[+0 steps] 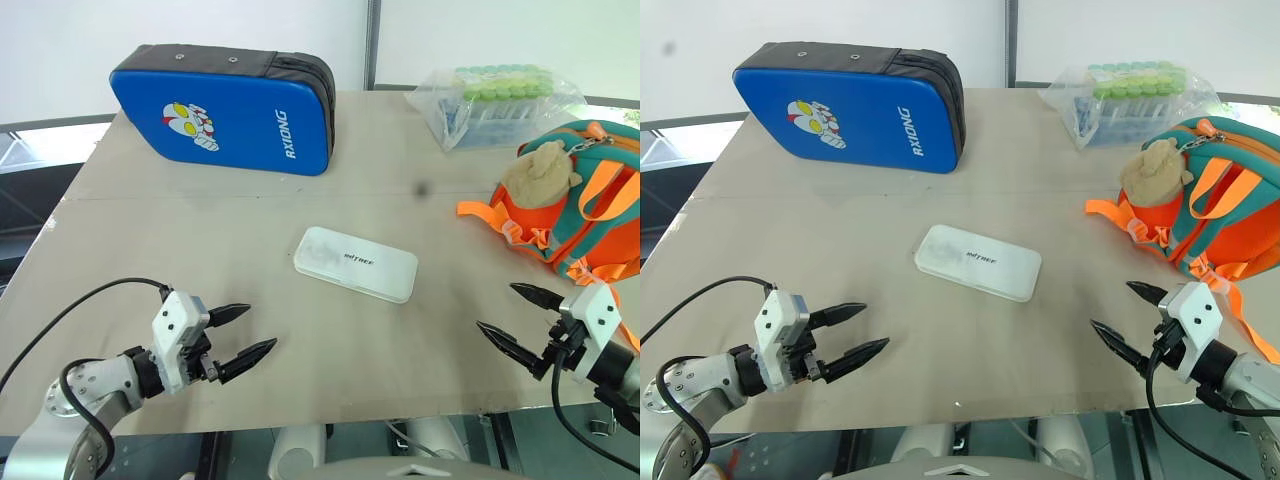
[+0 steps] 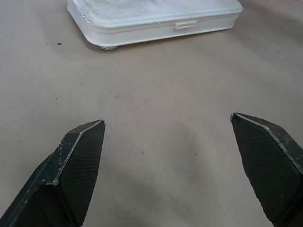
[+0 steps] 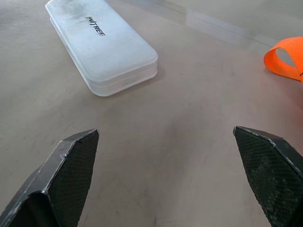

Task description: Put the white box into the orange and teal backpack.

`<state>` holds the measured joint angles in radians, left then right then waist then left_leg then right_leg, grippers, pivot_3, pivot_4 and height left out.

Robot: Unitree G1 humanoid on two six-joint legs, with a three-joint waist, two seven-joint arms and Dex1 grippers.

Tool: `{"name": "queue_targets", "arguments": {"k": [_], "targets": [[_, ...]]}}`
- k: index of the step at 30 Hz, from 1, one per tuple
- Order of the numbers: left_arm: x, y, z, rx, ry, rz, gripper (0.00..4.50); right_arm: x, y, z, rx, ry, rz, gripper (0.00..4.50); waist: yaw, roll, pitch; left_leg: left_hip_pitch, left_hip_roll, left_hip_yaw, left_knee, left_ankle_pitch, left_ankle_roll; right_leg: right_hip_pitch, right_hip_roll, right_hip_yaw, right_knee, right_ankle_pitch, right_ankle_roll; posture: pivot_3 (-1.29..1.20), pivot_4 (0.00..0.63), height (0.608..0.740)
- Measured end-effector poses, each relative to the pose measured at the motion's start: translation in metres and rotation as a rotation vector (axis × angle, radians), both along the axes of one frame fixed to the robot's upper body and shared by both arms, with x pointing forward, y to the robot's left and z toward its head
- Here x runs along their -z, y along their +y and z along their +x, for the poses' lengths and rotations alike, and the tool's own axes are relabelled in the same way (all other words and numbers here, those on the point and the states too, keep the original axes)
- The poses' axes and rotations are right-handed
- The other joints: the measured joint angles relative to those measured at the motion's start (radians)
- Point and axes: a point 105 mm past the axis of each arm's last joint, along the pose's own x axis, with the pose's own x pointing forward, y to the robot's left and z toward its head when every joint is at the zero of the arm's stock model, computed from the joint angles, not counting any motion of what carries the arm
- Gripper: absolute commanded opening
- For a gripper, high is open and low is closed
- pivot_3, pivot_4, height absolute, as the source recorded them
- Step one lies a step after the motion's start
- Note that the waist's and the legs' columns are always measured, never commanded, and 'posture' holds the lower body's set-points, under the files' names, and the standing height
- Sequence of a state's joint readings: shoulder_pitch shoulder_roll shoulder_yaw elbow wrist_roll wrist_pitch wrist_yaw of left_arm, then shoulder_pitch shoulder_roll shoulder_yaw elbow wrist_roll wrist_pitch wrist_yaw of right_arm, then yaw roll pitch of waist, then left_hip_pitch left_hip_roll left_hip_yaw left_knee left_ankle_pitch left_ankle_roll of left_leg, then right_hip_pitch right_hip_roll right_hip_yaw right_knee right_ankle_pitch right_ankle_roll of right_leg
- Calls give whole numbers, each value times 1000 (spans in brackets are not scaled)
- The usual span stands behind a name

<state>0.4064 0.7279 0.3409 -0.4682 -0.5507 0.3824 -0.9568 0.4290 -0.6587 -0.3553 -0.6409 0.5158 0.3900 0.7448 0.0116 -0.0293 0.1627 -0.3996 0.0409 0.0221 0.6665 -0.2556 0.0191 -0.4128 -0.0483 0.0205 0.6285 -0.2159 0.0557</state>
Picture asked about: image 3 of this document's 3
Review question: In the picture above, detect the orange strap loop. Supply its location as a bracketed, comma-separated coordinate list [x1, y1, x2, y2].
[264, 36, 303, 86]

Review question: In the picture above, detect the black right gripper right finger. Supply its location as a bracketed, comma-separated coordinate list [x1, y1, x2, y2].
[233, 126, 303, 227]

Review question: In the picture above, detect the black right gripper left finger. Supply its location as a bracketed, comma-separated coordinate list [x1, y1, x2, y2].
[0, 129, 99, 227]

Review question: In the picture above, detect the translucent white plastic case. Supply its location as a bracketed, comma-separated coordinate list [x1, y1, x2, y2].
[45, 0, 158, 97]

